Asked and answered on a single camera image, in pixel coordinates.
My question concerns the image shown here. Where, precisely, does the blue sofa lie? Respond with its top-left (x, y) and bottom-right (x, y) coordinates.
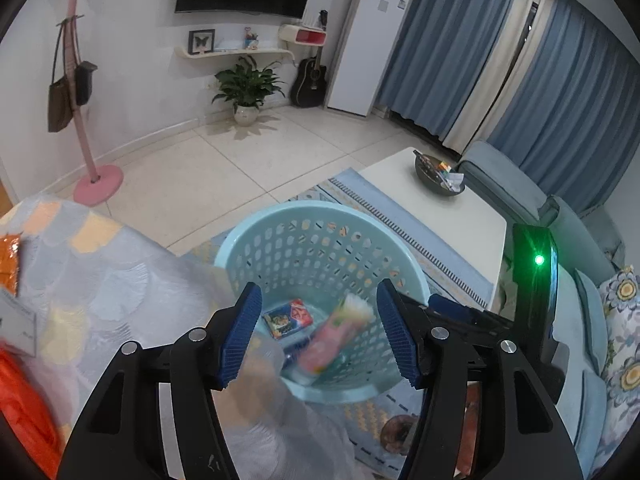
top-left (457, 140), bottom-right (626, 480)

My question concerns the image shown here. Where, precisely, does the pink snack packet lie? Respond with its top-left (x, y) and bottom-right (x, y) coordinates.
top-left (300, 295), bottom-right (373, 386)

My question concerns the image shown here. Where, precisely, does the patterned blue rug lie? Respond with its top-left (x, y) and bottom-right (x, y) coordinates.
top-left (185, 167), bottom-right (496, 480)

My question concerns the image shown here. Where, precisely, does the pink coat rack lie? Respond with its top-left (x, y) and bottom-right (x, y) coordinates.
top-left (55, 0), bottom-right (124, 206)

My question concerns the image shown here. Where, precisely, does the cream curtain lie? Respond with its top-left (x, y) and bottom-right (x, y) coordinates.
top-left (442, 0), bottom-right (558, 153)

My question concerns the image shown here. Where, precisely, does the light blue plastic basket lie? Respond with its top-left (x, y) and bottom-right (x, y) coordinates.
top-left (215, 200), bottom-right (432, 406)

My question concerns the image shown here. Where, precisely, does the white pink box shelf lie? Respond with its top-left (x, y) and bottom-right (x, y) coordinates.
top-left (279, 23), bottom-right (327, 46)

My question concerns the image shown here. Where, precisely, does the small picture box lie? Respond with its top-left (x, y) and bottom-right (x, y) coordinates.
top-left (262, 300), bottom-right (313, 341)

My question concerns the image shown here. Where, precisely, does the framed butterfly picture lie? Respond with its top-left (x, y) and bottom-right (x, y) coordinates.
top-left (188, 29), bottom-right (216, 54)

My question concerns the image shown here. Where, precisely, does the blue curtain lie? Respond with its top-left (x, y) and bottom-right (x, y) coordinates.
top-left (375, 0), bottom-right (521, 141)
top-left (487, 0), bottom-right (640, 206)

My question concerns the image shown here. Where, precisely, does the dark bowl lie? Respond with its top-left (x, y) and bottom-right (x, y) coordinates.
top-left (414, 150), bottom-right (466, 196)

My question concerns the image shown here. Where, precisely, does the potted green plant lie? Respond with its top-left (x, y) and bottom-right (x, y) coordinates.
top-left (211, 55), bottom-right (286, 126)

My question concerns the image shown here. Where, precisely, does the white wavy wall shelf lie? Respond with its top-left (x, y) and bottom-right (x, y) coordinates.
top-left (175, 45), bottom-right (296, 61)

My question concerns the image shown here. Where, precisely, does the scale pattern tablecloth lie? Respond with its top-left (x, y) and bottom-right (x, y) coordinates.
top-left (0, 195), bottom-right (361, 480)

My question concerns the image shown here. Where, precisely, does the orange box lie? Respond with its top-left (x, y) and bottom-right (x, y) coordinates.
top-left (461, 385), bottom-right (483, 476)

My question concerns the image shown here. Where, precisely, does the floral cushion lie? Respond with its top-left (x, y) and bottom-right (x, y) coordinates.
top-left (597, 265), bottom-right (640, 411)

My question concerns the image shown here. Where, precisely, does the black acoustic guitar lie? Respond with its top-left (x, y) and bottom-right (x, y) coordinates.
top-left (291, 10), bottom-right (329, 108)

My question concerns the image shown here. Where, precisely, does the red-orange plastic bag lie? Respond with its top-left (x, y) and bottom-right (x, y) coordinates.
top-left (0, 347), bottom-right (63, 480)

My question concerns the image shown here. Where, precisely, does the black shoulder bag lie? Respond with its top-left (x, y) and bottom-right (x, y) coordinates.
top-left (74, 61), bottom-right (98, 107)

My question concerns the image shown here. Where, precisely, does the orange snack packet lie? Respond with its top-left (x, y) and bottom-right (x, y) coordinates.
top-left (0, 234), bottom-right (23, 293)

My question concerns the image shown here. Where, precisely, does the white printed packet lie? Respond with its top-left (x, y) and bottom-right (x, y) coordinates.
top-left (0, 290), bottom-right (38, 358)

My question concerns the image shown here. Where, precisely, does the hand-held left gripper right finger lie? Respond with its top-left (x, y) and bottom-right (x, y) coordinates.
top-left (376, 279), bottom-right (583, 480)

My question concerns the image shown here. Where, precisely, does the white standing air conditioner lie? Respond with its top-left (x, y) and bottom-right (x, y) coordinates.
top-left (327, 0), bottom-right (418, 116)

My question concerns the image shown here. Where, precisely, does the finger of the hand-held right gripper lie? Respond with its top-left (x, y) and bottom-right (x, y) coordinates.
top-left (427, 292), bottom-right (516, 343)

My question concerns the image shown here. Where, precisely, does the white coffee table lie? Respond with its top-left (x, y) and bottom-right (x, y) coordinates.
top-left (357, 147), bottom-right (508, 321)

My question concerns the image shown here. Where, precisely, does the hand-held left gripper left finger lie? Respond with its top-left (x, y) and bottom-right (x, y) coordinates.
top-left (57, 282), bottom-right (263, 480)

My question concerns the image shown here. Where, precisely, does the brown shoulder bag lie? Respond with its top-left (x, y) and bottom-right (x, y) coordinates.
top-left (48, 20), bottom-right (73, 133)

